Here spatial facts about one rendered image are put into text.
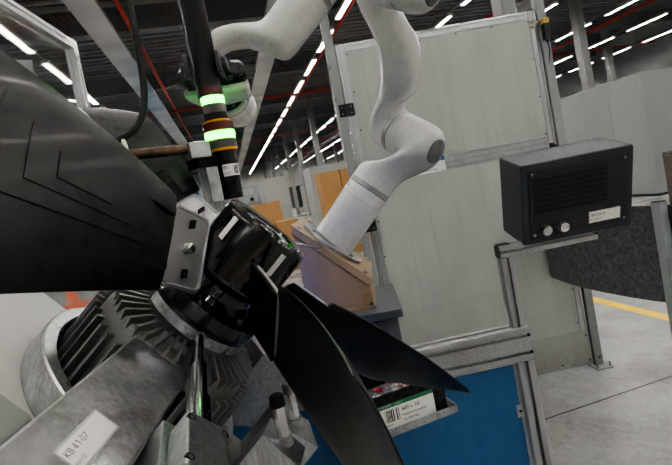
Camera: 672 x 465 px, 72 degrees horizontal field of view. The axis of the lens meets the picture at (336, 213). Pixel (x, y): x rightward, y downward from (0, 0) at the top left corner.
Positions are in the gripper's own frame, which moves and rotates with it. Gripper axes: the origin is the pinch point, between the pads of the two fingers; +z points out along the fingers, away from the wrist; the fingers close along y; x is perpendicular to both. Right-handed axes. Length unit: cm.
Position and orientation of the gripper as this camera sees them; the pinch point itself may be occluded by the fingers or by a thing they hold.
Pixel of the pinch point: (204, 66)
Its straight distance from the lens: 73.2
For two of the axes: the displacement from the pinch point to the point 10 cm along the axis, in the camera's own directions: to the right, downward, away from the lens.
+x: -1.9, -9.8, -0.4
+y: -9.8, 1.9, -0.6
